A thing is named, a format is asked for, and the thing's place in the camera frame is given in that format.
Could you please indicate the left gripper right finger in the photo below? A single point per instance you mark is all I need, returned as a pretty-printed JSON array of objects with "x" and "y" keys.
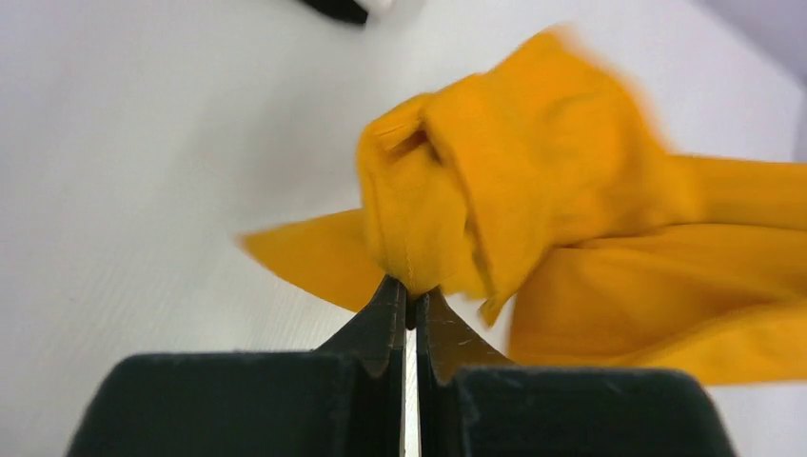
[{"x": 473, "y": 401}]

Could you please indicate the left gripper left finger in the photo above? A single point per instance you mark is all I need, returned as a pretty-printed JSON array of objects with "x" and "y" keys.
[{"x": 343, "y": 398}]

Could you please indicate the yellow t shirt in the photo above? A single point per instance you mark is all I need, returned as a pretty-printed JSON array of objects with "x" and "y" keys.
[{"x": 542, "y": 183}]

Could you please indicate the folded black t shirt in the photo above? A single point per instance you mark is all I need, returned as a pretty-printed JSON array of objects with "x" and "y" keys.
[{"x": 344, "y": 11}]

